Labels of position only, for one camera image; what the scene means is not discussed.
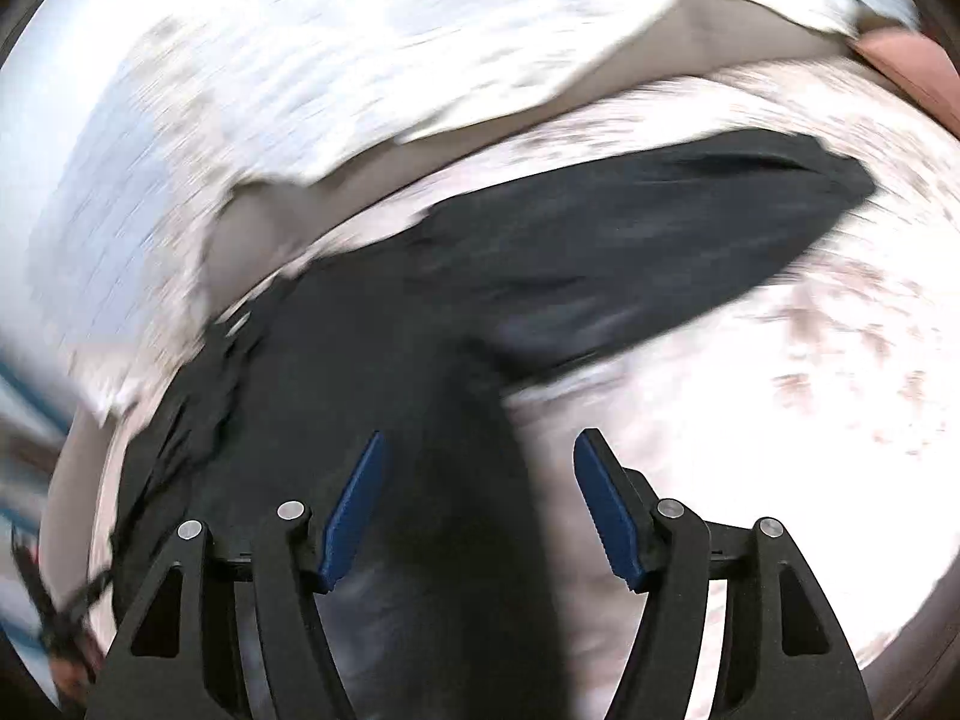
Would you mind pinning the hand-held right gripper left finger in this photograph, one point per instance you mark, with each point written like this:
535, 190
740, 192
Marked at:
351, 517

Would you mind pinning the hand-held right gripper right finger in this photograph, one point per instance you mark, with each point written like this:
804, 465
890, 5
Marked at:
609, 517

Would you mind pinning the black garment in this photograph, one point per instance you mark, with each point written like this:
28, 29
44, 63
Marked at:
465, 300

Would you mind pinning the beige floral sofa blanket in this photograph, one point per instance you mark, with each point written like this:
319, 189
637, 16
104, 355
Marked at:
750, 405

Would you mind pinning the grey lace-trimmed pillow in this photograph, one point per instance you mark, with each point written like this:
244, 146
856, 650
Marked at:
337, 75

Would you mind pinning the pink pillow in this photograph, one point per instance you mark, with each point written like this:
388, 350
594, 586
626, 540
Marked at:
907, 64

